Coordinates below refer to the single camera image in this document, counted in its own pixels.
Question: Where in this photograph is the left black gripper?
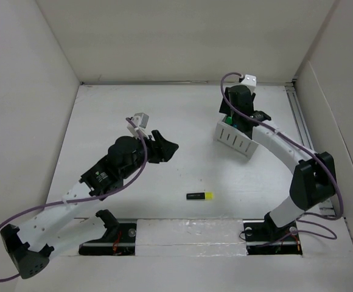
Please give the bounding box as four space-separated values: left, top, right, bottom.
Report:
121 130 177 179

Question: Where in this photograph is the yellow cap highlighter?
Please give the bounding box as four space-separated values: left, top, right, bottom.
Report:
186 192 214 201

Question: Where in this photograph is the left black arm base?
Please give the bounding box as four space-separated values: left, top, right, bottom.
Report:
79 209 137 256

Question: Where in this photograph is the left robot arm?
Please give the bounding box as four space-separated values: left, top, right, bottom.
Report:
0 130 179 279

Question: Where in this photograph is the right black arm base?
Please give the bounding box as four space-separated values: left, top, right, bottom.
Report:
239 215 302 256

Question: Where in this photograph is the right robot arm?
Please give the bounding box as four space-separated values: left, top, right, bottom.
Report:
219 85 338 240

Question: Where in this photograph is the white slotted pen holder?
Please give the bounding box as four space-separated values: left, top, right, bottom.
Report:
214 116 258 160

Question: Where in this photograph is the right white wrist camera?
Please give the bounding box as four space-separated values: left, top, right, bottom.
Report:
239 74 257 93

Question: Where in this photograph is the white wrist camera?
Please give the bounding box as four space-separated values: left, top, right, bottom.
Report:
239 74 257 93
127 113 149 138

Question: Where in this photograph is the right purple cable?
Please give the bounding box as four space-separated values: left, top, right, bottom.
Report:
220 72 344 247

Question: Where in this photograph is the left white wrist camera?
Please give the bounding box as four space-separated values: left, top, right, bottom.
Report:
127 113 149 138

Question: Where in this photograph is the aluminium rail right side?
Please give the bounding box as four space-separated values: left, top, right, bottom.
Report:
285 83 336 218

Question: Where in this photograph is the aluminium rail back edge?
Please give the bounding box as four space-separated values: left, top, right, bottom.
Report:
80 80 293 86

